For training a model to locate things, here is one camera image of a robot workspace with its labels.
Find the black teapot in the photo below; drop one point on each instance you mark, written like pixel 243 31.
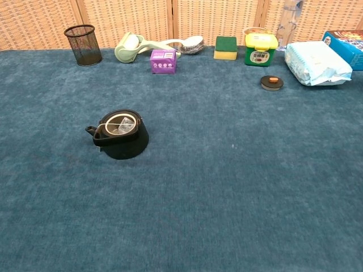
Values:
pixel 124 146

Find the black teapot lid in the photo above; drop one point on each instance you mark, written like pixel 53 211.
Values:
pixel 271 84

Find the blue carpet table cover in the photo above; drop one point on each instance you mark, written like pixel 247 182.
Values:
pixel 198 184

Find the small purple box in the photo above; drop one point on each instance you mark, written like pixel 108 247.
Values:
pixel 163 62

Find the patterned ceramic bowl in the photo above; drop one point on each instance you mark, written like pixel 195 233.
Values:
pixel 194 45

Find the green and yellow sponge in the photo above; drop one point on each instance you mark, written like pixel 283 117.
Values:
pixel 225 48

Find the green jar with yellow lid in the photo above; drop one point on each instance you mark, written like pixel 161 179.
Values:
pixel 259 55

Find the wicker folding screen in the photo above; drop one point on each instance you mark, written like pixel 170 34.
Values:
pixel 212 20

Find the instant noodle cup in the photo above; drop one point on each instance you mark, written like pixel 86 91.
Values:
pixel 253 30

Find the black mesh pen holder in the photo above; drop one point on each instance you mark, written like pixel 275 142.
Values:
pixel 85 48

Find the light blue tissue pack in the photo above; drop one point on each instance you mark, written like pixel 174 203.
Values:
pixel 314 62

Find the clear plastic water bottle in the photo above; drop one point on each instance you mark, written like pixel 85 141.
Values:
pixel 287 25

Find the large blue cookie box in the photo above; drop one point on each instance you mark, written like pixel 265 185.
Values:
pixel 350 46

